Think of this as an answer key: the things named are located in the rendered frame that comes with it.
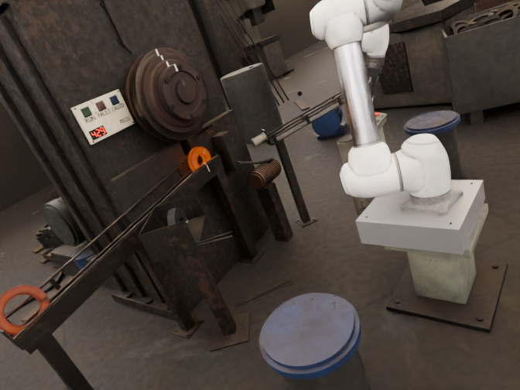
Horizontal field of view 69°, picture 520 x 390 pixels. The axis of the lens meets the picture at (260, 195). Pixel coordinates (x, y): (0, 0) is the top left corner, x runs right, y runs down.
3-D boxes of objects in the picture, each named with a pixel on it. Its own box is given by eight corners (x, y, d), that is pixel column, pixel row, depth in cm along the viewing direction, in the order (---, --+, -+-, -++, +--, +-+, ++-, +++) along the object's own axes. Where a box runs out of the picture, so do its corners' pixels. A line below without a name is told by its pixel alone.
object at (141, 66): (155, 155, 193) (111, 65, 175) (212, 121, 224) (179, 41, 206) (162, 155, 189) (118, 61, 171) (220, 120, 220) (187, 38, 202)
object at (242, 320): (207, 360, 176) (138, 235, 149) (213, 321, 200) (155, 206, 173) (248, 350, 173) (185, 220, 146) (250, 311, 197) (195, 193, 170)
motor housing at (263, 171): (271, 243, 251) (244, 172, 230) (288, 225, 265) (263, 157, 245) (287, 244, 242) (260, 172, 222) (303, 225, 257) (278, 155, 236)
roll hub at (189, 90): (172, 128, 189) (147, 74, 178) (207, 109, 208) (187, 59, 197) (179, 128, 185) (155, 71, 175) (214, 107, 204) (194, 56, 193)
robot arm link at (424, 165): (457, 193, 138) (452, 137, 129) (405, 203, 142) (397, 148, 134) (445, 176, 152) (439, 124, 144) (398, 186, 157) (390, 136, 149)
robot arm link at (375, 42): (386, 50, 192) (360, 50, 195) (391, 18, 183) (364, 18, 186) (387, 56, 183) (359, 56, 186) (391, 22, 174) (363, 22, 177)
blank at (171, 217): (176, 249, 149) (183, 247, 149) (162, 213, 148) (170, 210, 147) (187, 239, 165) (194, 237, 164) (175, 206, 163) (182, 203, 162)
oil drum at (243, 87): (234, 146, 506) (210, 81, 472) (258, 128, 546) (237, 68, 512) (269, 141, 468) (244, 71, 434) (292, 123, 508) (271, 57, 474)
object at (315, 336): (281, 439, 132) (237, 353, 115) (320, 364, 153) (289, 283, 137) (368, 481, 111) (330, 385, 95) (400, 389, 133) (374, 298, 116)
